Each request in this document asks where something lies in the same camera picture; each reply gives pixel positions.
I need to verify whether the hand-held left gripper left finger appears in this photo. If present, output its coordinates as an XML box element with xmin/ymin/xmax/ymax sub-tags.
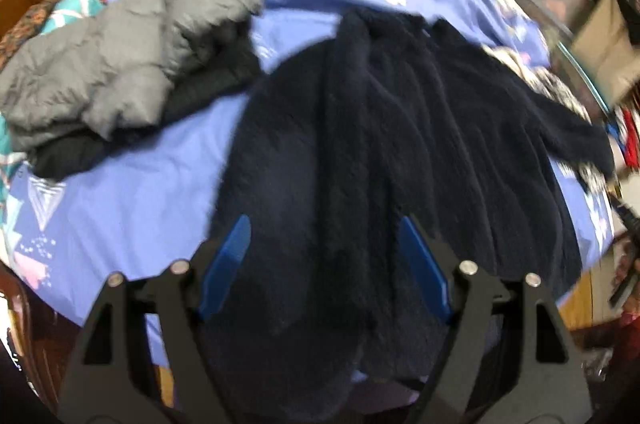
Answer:
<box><xmin>59</xmin><ymin>214</ymin><xmax>252</xmax><ymax>424</ymax></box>

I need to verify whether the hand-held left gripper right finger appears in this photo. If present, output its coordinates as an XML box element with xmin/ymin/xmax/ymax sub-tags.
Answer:
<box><xmin>398</xmin><ymin>214</ymin><xmax>593</xmax><ymax>424</ymax></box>

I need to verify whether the navy fleece garment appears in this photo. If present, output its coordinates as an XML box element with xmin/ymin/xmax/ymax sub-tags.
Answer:
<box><xmin>200</xmin><ymin>11</ymin><xmax>617</xmax><ymax>415</ymax></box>

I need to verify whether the blue printed bedsheet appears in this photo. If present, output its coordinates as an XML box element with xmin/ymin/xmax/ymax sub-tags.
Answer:
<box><xmin>0</xmin><ymin>0</ymin><xmax>616</xmax><ymax>340</ymax></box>

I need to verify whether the black garment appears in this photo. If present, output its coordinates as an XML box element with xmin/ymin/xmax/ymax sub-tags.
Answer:
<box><xmin>30</xmin><ymin>41</ymin><xmax>263</xmax><ymax>182</ymax></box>

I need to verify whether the grey puffer jacket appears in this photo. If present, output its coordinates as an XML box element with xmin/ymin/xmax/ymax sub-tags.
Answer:
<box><xmin>0</xmin><ymin>0</ymin><xmax>265</xmax><ymax>152</ymax></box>

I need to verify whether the red white blue cloth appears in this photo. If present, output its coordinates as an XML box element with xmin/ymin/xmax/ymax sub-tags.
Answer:
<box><xmin>607</xmin><ymin>104</ymin><xmax>640</xmax><ymax>167</ymax></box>

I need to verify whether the cardboard box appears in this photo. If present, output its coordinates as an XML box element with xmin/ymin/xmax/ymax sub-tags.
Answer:
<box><xmin>570</xmin><ymin>0</ymin><xmax>640</xmax><ymax>105</ymax></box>

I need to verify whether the teal patterned cloth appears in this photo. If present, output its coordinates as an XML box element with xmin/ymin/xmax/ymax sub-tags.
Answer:
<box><xmin>0</xmin><ymin>0</ymin><xmax>106</xmax><ymax>205</ymax></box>

